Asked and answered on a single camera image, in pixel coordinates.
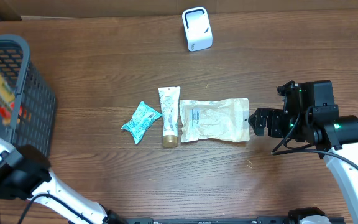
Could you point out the teal snack packet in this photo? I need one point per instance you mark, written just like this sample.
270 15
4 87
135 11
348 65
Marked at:
142 119

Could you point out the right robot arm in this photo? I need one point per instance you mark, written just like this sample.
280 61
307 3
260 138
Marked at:
309 122

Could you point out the white barcode scanner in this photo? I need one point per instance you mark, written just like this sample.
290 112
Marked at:
197 29

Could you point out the beige clear food pouch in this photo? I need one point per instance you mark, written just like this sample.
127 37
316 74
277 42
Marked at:
225 120

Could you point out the white tube gold cap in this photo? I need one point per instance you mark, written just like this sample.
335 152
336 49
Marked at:
169 103

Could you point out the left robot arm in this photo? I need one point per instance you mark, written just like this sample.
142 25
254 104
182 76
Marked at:
25 173

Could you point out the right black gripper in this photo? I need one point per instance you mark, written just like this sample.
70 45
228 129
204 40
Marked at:
278 122

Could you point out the grey plastic mesh basket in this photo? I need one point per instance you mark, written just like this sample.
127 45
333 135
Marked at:
34 119

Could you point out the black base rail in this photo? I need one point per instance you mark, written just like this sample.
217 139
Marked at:
258 220

